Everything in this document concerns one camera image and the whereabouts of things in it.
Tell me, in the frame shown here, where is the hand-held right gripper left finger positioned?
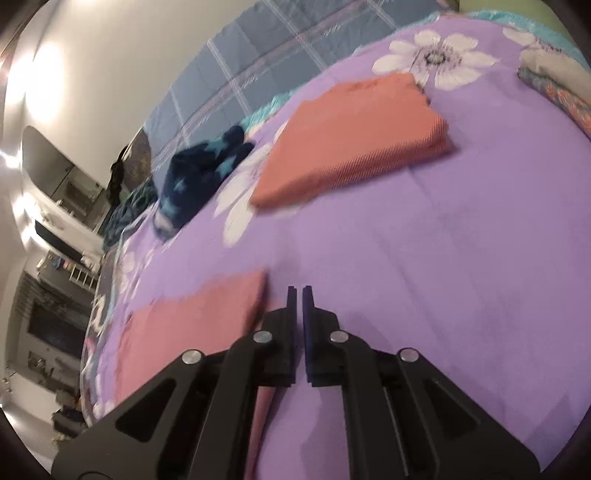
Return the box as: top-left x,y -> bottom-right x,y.
51,286 -> 297,480

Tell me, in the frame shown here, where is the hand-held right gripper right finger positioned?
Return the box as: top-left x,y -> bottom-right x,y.
303,286 -> 540,480

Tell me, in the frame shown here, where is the pink long-sleeve shirt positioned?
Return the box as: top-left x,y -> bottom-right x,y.
113,270 -> 278,480

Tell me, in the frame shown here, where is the purple floral bed sheet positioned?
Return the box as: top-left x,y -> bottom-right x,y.
81,9 -> 591,476

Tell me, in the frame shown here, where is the navy star-print fleece garment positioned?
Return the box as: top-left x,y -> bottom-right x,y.
154,126 -> 256,238

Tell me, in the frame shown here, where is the teal fuzzy blanket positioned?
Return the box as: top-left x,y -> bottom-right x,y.
102,178 -> 160,250

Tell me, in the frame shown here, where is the orange folded cloth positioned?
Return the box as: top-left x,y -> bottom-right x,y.
249,73 -> 455,208

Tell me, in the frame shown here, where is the dark floral quilt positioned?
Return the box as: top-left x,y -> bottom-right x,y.
124,131 -> 155,190

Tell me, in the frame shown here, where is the black garment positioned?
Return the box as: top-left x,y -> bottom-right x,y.
107,145 -> 130,204

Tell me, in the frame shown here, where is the blue plaid pillow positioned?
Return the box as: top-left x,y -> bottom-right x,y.
143,0 -> 444,171

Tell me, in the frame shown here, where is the patterned folded cloth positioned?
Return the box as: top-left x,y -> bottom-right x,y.
517,67 -> 591,139

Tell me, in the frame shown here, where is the green pillow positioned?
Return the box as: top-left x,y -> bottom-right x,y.
457,0 -> 583,51

